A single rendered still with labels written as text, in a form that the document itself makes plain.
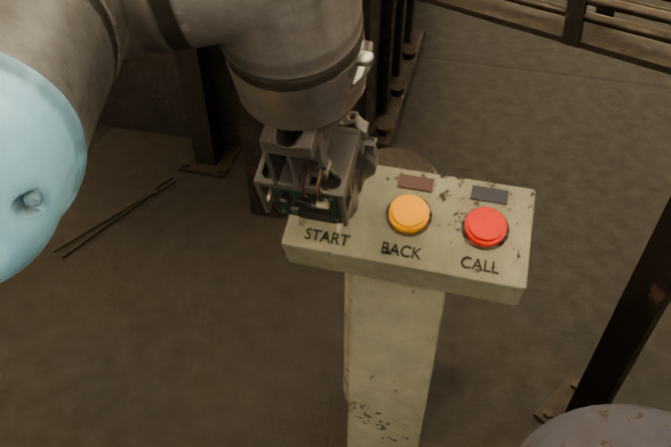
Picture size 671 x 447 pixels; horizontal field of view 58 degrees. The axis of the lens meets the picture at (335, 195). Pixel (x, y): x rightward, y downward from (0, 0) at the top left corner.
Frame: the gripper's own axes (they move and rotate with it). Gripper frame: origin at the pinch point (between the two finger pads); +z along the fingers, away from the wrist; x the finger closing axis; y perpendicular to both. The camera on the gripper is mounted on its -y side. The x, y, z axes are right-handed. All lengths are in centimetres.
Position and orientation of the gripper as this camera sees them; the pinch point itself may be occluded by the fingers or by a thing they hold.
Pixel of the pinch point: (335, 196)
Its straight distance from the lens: 60.7
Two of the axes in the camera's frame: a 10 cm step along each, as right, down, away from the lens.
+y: -2.3, 8.6, -4.5
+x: 9.7, 1.6, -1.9
